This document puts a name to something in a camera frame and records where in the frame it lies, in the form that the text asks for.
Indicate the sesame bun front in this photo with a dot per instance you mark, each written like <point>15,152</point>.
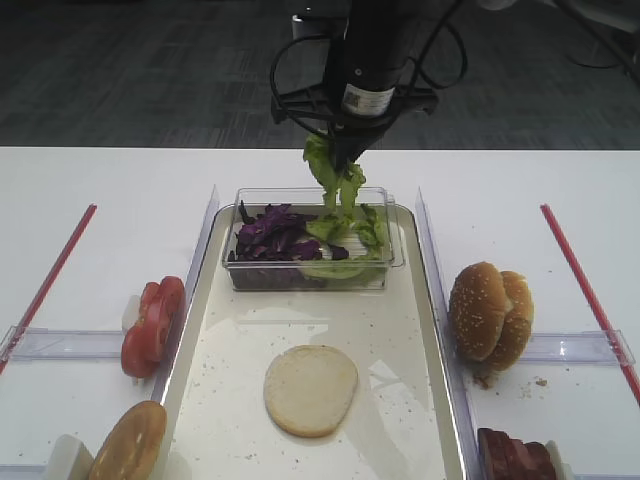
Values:
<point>478,305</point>

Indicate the left red strip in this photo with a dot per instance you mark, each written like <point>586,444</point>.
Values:
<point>39,297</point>

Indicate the right red strip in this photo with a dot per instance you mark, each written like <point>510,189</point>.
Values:
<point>605,325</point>

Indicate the bottom bun slice on tray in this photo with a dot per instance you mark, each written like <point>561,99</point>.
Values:
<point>308,390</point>

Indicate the clear divider left of tray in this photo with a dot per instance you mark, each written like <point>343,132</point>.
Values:
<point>168,367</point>

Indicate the clear cross rail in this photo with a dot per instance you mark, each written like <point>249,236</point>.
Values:
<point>600,348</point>
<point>39,344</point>

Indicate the green lettuce leaves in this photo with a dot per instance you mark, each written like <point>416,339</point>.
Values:
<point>353,233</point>

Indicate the sesame bun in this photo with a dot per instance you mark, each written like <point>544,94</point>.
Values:
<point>517,326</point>
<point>478,305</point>

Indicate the clear plastic salad container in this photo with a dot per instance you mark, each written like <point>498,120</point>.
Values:
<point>310,201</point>

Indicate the sliced meat patties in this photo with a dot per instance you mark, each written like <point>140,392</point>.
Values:
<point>504,458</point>

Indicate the red strip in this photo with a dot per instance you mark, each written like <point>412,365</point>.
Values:
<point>39,297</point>
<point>605,325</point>

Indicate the clear cross rail upper right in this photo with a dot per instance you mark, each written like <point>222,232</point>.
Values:
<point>600,348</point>

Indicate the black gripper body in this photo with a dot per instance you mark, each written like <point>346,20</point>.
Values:
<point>361,94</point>

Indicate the white holder behind bun slice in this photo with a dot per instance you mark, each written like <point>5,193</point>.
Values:
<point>70,460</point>

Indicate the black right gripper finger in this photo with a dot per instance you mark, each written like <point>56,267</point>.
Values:
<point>348,146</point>

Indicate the clear divider of tray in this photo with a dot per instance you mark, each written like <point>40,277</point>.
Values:
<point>168,367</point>
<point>462,421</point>

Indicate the white holder behind meat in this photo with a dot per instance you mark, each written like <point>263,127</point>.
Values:
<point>562,470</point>

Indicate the clear divider right of tray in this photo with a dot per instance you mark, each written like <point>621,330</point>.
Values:
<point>462,421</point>

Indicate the sesame bun rear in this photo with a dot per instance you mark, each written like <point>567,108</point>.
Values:
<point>517,326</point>

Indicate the red tomato slices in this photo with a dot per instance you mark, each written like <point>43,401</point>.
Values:
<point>145,343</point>

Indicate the purple cabbage leaves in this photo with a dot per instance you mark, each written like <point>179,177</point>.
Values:
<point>275,235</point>

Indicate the clear cross rail upper left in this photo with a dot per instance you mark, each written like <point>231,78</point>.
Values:
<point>39,344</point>

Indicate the metal serving tray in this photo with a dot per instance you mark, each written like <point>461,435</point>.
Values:
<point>399,424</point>

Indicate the toasted bun slice left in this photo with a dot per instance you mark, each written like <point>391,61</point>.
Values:
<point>131,449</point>

